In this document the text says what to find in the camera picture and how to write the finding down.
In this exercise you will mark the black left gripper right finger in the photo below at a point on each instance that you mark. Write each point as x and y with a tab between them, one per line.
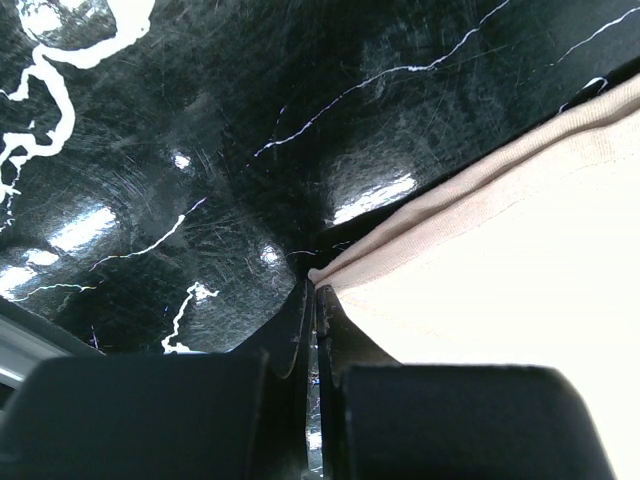
381	419

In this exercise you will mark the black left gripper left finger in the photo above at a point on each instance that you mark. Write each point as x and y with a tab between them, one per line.
234	415

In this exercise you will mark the beige t shirt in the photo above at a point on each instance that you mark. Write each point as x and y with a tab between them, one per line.
529	256

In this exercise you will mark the aluminium frame rail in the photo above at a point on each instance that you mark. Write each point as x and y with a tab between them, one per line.
27	340

